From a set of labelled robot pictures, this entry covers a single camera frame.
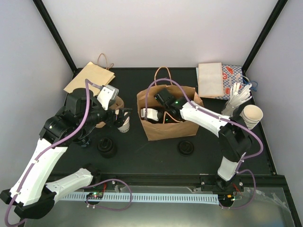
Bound white paper bag brown trim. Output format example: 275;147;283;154
197;62;224;97

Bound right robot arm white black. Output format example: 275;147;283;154
154;88;252;191

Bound brown kraft paper bag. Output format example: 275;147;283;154
137;82;204;141

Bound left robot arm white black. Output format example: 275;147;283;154
0;86;132;220

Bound white paper cup black print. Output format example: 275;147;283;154
118;122;130;133

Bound black frame post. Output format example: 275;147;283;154
33;0;78;73
241;0;288;74

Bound stacked pulp cup carriers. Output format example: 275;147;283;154
95;96;124;128

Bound black lid stack right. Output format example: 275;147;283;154
178;140;194;157

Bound black lid stack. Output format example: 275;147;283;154
97;137;117;158
178;140;194;157

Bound stack of white paper cups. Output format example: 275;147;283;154
240;105;263;130

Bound light blue cable duct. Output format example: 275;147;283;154
61;192;219;205

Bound tan paper bag with handles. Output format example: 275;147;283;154
63;53;115;93

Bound blue checkered paper bag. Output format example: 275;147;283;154
217;64;258;100

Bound black lid stack left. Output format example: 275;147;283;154
97;137;117;158

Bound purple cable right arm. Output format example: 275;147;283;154
145;78;264;210

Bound black frame post left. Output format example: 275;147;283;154
33;0;78;73

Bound black frame post right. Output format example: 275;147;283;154
241;0;288;74

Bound bundle of white straws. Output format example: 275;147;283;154
222;82;252;116

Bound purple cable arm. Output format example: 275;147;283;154
145;78;264;210
4;79;133;227

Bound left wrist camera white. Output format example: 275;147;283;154
97;85;119;110

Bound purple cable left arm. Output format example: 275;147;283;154
4;79;133;227

